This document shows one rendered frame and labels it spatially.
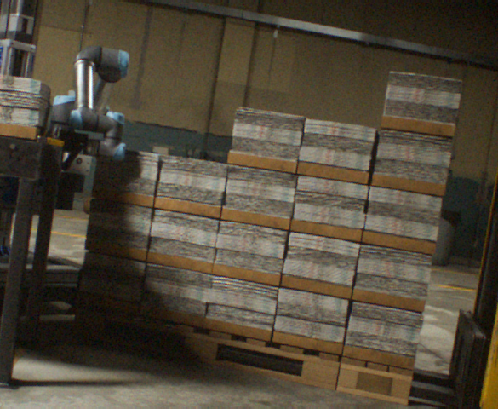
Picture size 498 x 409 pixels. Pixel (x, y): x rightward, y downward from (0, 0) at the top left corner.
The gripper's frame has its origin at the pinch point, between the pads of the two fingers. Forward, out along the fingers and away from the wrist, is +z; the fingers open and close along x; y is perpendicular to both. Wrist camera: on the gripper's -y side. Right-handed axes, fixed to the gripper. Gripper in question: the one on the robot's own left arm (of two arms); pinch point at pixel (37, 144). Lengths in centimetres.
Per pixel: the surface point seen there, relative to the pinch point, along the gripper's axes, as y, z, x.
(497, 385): -62, -180, 66
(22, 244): -34, -10, 67
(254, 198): -8, -90, 14
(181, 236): -29, -64, 4
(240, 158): 7, -82, 12
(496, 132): 134, -522, -651
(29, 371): -81, -15, 48
